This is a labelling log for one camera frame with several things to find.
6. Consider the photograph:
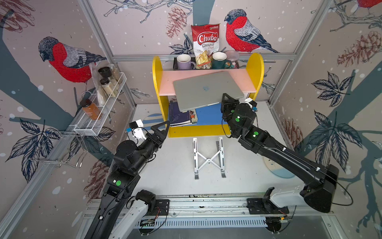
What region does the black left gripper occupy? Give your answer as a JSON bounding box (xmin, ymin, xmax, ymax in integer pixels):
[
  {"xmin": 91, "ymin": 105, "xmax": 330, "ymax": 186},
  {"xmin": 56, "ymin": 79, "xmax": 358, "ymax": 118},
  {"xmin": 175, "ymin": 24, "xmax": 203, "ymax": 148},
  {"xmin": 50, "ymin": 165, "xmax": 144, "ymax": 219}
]
[{"xmin": 132, "ymin": 120, "xmax": 170, "ymax": 172}]

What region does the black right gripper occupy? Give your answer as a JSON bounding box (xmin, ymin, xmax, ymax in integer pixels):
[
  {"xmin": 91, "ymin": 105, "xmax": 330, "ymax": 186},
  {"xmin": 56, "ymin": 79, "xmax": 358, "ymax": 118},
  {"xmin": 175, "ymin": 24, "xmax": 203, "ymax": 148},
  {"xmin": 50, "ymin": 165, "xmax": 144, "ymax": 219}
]
[{"xmin": 221, "ymin": 93, "xmax": 241, "ymax": 138}]

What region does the silver laptop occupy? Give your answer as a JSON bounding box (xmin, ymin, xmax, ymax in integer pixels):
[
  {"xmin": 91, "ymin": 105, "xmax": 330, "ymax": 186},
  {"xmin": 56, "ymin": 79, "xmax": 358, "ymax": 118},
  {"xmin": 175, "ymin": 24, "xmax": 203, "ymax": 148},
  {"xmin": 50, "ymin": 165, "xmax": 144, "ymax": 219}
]
[{"xmin": 173, "ymin": 72, "xmax": 244, "ymax": 112}]

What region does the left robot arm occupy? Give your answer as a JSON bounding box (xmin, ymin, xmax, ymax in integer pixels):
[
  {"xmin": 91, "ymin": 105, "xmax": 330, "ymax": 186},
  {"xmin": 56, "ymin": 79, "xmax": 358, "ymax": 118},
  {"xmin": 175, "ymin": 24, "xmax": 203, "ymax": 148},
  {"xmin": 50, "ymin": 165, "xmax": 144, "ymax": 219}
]
[{"xmin": 85, "ymin": 121, "xmax": 170, "ymax": 239}]

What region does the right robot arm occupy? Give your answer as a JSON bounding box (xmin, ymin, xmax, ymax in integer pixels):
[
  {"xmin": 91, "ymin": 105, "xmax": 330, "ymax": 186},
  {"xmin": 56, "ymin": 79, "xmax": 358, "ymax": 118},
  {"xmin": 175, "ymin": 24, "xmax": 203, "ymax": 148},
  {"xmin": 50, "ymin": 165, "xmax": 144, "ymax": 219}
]
[{"xmin": 221, "ymin": 93, "xmax": 339, "ymax": 213}]

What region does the silver folding laptop stand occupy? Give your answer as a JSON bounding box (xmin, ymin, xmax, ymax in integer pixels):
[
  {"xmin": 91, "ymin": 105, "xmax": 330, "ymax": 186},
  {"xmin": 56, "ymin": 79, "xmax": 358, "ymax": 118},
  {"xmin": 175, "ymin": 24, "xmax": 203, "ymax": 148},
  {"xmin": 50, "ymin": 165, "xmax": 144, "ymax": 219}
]
[{"xmin": 193, "ymin": 136, "xmax": 226, "ymax": 180}]

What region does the black lid spice jar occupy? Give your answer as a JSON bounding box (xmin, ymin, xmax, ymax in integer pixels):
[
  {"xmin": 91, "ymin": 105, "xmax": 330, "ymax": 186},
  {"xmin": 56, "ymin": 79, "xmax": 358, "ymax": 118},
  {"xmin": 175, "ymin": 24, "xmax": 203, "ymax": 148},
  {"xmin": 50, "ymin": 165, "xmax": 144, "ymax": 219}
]
[
  {"xmin": 100, "ymin": 78, "xmax": 119, "ymax": 98},
  {"xmin": 98, "ymin": 67, "xmax": 120, "ymax": 90}
]

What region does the blue striped round plate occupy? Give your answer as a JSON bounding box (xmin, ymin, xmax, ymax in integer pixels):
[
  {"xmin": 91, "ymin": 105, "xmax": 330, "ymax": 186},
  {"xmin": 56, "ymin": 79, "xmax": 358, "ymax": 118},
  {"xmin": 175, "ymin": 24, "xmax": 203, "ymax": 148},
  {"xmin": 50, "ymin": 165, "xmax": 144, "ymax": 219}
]
[{"xmin": 142, "ymin": 113, "xmax": 163, "ymax": 133}]

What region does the dark blue book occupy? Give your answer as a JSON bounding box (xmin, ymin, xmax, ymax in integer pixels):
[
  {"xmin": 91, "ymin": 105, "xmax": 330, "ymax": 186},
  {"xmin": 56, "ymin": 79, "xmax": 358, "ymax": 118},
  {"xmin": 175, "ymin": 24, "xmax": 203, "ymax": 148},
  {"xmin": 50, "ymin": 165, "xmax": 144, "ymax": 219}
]
[{"xmin": 169, "ymin": 101, "xmax": 192, "ymax": 127}]

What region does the yellow wooden shelf unit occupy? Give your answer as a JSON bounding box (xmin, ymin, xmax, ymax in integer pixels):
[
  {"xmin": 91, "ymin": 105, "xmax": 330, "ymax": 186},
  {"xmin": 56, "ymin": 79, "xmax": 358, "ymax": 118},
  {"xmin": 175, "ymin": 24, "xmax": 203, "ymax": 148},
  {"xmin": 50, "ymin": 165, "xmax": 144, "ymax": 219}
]
[{"xmin": 153, "ymin": 53, "xmax": 264, "ymax": 137}]

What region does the dark green mug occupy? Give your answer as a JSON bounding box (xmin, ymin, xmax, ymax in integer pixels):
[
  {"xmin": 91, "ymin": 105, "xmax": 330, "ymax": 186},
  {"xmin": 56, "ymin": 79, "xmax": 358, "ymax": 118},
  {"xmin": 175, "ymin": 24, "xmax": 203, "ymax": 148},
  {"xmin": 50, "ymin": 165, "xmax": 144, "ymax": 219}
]
[{"xmin": 212, "ymin": 52, "xmax": 227, "ymax": 69}]

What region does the lilac mug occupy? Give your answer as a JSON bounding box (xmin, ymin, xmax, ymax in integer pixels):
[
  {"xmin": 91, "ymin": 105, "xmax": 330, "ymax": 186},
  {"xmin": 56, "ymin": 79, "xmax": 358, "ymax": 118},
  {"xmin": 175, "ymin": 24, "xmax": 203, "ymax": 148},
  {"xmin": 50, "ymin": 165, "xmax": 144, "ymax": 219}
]
[{"xmin": 177, "ymin": 54, "xmax": 196, "ymax": 70}]

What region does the red Chuba chips bag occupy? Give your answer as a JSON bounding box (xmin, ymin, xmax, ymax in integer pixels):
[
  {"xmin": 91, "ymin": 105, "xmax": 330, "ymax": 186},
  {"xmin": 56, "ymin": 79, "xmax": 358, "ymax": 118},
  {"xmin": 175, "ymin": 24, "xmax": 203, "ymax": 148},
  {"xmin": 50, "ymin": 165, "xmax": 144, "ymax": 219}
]
[{"xmin": 191, "ymin": 24, "xmax": 220, "ymax": 70}]

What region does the black tray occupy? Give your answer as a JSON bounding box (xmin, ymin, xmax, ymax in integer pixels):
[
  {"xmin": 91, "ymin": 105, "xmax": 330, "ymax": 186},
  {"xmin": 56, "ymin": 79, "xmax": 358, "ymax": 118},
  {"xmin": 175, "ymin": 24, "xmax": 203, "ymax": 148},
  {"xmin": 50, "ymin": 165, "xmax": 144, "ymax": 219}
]
[{"xmin": 173, "ymin": 57, "xmax": 240, "ymax": 70}]

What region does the orange spice jar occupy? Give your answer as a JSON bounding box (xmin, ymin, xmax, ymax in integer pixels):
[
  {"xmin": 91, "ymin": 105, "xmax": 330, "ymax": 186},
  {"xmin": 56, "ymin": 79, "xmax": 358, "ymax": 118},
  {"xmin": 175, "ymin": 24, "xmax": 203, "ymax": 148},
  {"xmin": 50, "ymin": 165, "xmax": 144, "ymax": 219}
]
[{"xmin": 80, "ymin": 99, "xmax": 102, "ymax": 120}]

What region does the cream and blue plate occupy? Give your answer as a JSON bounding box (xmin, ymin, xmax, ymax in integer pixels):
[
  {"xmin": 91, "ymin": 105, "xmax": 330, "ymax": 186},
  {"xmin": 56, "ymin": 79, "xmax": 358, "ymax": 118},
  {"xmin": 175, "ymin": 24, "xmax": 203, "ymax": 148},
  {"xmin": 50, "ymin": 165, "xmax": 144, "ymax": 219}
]
[{"xmin": 263, "ymin": 156, "xmax": 295, "ymax": 179}]

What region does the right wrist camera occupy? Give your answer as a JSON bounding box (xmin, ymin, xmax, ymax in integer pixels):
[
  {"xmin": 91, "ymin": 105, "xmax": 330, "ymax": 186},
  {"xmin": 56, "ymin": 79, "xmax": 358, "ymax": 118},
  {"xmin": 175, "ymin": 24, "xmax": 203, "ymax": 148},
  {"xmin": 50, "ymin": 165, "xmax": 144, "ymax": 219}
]
[{"xmin": 244, "ymin": 98, "xmax": 257, "ymax": 112}]

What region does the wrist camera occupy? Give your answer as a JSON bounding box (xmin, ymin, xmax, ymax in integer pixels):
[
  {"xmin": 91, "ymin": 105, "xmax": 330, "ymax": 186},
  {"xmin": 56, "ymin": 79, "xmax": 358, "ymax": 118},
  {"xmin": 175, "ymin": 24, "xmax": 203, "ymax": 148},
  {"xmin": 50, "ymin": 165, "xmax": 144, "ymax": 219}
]
[
  {"xmin": 244, "ymin": 98, "xmax": 257, "ymax": 112},
  {"xmin": 126, "ymin": 119, "xmax": 146, "ymax": 140}
]

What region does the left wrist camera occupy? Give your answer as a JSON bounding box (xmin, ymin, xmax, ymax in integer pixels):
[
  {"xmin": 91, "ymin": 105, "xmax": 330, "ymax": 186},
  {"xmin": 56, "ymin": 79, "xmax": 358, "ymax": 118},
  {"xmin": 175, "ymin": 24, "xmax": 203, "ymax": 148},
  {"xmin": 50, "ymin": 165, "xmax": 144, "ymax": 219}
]
[{"xmin": 126, "ymin": 119, "xmax": 146, "ymax": 140}]

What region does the white wire spice rack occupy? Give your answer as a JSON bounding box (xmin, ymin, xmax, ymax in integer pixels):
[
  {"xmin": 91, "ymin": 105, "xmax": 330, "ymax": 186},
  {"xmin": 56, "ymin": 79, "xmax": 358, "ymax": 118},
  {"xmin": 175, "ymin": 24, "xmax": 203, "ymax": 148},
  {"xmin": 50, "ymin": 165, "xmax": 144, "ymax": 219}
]
[{"xmin": 74, "ymin": 73, "xmax": 127, "ymax": 136}]

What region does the metal hook rail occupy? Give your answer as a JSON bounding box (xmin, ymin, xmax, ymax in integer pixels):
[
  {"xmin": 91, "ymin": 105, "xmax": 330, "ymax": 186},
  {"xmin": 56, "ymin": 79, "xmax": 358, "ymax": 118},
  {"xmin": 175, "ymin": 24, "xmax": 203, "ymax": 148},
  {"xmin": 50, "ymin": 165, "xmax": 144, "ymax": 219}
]
[{"xmin": 28, "ymin": 131, "xmax": 89, "ymax": 169}]

